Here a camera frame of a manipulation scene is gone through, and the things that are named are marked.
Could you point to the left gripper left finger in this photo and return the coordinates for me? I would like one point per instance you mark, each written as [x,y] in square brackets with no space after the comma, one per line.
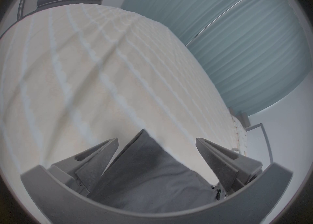
[90,166]

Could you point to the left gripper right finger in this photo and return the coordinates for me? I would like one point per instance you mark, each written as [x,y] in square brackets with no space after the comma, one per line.
[227,164]

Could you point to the black T-shirt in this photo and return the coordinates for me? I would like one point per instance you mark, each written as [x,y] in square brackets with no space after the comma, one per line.
[151,181]

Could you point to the bed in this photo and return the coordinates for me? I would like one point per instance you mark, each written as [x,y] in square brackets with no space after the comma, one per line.
[97,83]

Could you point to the white printed pillow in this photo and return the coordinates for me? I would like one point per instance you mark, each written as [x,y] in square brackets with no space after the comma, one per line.
[240,139]

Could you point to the grey bedside table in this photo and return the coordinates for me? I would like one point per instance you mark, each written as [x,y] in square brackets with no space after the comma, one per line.
[243,117]

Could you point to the blue-green curtain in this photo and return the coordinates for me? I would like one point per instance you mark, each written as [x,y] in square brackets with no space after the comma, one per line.
[244,46]

